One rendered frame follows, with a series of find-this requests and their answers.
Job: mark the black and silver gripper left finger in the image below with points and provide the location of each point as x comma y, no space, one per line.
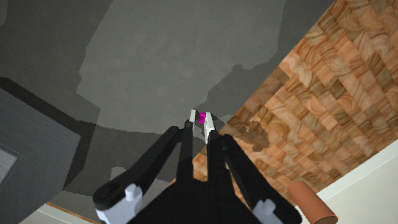
118,200

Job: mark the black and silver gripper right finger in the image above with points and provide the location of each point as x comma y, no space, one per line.
269,206

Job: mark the small magenta block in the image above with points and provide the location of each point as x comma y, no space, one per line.
202,117

